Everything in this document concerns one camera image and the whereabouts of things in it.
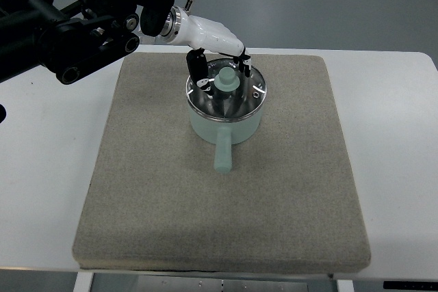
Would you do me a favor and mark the mint green saucepan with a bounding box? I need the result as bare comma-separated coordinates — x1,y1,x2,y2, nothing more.
186,61,266,175

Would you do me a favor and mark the black label strip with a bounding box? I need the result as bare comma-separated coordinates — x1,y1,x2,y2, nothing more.
383,281,437,291

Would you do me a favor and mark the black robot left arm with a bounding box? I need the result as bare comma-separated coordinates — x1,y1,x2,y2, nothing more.
1,0,175,85

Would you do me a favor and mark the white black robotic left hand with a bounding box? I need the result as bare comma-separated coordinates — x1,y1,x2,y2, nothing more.
160,7,252,96

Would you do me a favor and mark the white table frame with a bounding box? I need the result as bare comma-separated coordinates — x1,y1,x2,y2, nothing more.
73,272,355,291

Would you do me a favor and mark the grey felt mat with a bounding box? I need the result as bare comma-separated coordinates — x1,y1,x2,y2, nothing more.
72,53,371,274

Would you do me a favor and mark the glass lid with green knob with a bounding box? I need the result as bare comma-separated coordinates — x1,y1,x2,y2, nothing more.
185,58,267,122

